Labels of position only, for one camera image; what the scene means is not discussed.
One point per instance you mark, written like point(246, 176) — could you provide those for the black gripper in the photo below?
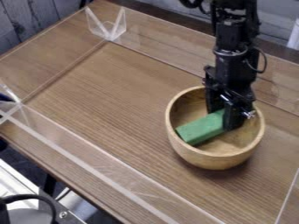
point(230, 79)

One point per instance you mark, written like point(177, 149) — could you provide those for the green rectangular block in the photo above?
point(202, 129)

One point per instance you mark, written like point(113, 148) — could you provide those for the brown wooden bowl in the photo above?
point(226, 150)

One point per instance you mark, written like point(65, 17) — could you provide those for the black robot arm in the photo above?
point(235, 27)

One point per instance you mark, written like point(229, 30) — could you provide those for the clear acrylic front barrier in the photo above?
point(107, 181)

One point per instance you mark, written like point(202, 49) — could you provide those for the white post at right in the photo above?
point(294, 37)

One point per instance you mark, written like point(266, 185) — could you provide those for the grey metal mount plate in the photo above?
point(36, 215)

